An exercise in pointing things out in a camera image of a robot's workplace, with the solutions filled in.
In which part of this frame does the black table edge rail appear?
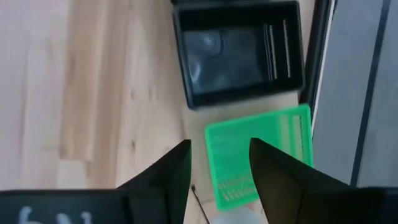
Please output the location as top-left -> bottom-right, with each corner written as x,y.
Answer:
297,0 -> 336,138

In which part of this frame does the green slotted plastic basket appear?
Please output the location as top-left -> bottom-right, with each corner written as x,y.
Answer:
204,104 -> 314,213

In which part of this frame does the thin black cable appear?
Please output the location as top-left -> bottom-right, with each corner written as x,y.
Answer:
190,184 -> 210,224

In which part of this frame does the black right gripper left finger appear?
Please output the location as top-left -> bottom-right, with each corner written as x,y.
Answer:
0,139 -> 193,224

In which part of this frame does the black slotted plastic basket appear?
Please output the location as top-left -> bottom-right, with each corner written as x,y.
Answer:
170,0 -> 306,110

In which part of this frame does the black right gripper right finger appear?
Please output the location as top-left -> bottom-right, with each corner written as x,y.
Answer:
248,138 -> 398,224

